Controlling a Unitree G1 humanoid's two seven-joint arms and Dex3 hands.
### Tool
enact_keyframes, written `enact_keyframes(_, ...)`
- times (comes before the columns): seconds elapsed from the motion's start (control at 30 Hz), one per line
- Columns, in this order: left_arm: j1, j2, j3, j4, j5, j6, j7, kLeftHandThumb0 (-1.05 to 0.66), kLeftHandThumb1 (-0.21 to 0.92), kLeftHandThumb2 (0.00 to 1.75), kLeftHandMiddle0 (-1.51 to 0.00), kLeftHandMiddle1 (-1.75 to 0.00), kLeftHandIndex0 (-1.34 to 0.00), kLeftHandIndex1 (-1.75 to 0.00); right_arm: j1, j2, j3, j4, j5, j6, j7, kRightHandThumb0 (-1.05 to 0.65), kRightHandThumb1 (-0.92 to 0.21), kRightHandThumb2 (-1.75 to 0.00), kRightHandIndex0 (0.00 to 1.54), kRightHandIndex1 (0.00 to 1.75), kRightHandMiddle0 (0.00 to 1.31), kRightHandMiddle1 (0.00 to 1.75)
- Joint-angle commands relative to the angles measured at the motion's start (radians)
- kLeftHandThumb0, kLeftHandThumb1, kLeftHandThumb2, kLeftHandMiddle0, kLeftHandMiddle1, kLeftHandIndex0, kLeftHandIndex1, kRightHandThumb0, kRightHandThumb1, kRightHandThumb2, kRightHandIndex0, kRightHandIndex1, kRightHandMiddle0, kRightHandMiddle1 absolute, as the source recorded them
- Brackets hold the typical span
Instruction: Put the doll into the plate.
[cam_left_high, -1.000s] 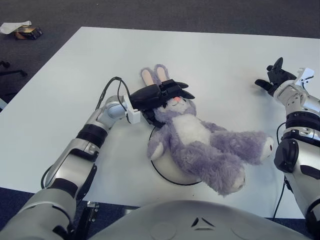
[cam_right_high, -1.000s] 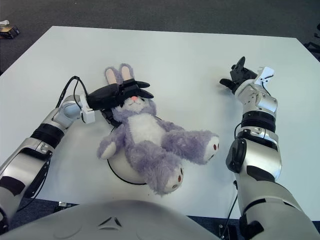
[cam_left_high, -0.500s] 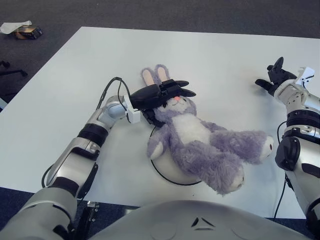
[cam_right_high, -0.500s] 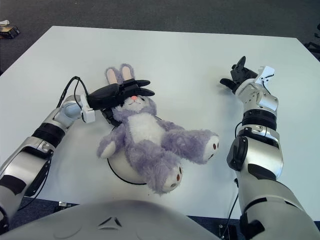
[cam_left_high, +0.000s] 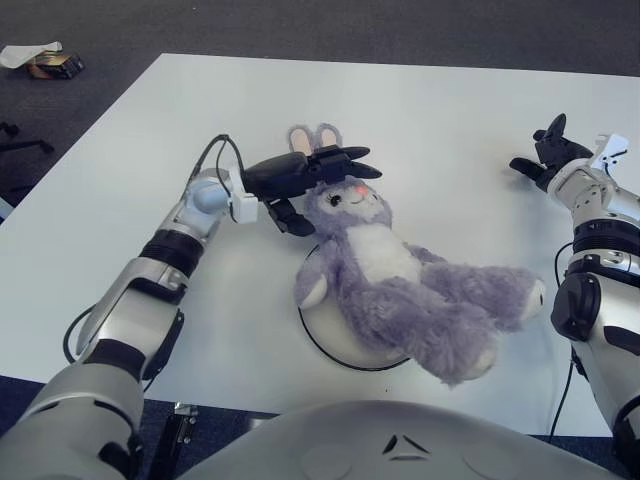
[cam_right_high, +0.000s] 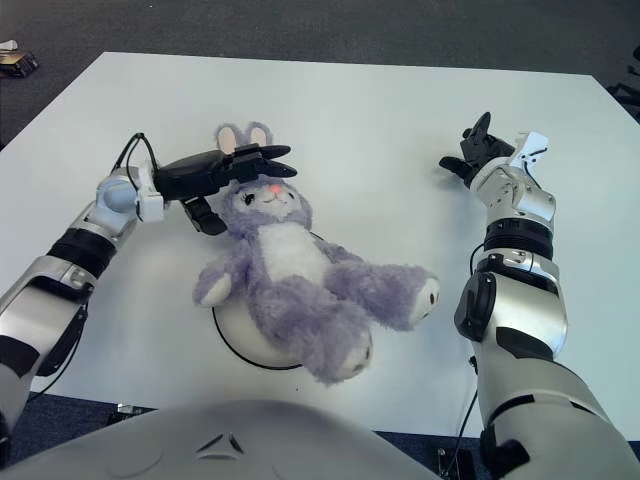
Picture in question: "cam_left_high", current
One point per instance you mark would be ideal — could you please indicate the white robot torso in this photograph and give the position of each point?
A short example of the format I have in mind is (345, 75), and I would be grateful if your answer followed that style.
(400, 445)

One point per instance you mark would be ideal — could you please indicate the brown box on floor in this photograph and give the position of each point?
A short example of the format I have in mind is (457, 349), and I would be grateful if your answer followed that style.
(55, 65)

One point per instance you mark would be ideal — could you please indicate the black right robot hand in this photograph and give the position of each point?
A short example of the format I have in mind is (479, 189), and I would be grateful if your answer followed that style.
(555, 155)

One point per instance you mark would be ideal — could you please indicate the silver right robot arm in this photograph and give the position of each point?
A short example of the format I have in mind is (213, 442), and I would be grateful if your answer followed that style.
(595, 260)

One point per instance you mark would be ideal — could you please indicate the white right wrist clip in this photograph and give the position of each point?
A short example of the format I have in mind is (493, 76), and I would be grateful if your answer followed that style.
(610, 150)

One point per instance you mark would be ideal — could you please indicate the white plate with black rim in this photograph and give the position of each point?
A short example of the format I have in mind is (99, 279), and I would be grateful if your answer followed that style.
(335, 330)

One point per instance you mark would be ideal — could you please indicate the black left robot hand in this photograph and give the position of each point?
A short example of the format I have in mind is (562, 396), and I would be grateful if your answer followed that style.
(280, 172)

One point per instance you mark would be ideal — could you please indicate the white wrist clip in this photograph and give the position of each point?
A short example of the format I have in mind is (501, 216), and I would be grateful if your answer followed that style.
(610, 150)
(245, 207)

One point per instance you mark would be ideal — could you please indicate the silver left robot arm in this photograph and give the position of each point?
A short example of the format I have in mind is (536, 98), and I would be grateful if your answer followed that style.
(150, 280)

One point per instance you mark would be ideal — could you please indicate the black office chair base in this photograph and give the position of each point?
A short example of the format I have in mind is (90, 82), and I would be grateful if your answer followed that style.
(30, 142)

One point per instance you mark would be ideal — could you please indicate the white crumpled paper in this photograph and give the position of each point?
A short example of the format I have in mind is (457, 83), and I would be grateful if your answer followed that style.
(22, 52)

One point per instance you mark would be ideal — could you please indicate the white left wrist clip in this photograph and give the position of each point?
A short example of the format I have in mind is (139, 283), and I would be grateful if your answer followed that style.
(245, 207)

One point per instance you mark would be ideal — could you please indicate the metal table clamp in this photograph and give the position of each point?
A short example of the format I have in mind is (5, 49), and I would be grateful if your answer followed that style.
(182, 425)

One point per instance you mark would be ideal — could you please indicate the purple plush bunny doll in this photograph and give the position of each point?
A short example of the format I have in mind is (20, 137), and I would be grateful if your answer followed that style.
(390, 280)

